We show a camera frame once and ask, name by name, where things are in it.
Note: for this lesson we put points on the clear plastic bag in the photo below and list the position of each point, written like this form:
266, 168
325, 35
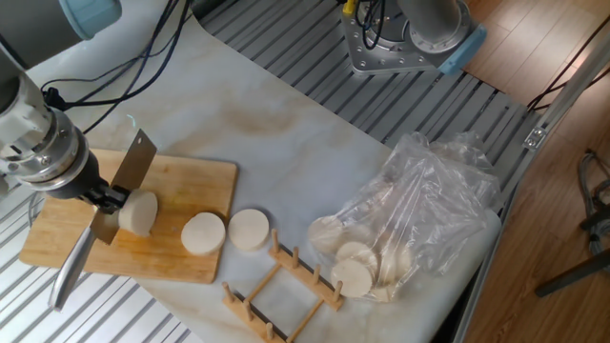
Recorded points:
429, 200

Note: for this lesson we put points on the black metal stand leg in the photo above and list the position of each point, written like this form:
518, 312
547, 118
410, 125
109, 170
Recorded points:
572, 274

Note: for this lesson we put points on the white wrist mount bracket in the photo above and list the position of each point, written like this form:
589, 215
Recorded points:
24, 124

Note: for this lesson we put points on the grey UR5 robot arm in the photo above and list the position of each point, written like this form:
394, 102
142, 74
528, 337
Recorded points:
47, 152

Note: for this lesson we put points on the small yellow object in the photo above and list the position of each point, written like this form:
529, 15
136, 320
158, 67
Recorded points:
349, 6

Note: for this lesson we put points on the aluminium frame beam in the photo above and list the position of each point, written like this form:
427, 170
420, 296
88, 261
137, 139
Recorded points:
572, 93

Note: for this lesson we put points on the wooden peg rack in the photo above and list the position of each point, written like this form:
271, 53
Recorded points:
305, 275

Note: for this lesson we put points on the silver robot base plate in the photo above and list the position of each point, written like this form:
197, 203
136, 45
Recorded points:
367, 47

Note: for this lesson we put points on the bamboo cutting board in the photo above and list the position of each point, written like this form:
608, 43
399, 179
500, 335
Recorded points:
190, 190

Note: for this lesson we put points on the white radish slice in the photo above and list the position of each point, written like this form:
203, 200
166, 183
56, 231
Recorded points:
203, 234
395, 264
383, 293
326, 236
357, 252
351, 278
249, 229

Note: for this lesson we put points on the large white radish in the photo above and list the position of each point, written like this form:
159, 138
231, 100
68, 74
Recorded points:
140, 214

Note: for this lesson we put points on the silver corner bracket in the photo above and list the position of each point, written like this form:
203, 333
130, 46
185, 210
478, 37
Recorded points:
534, 138

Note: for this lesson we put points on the steel cleaver knife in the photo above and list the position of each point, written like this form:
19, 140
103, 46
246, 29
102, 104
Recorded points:
136, 164

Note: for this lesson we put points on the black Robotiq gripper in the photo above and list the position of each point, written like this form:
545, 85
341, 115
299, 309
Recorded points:
81, 186

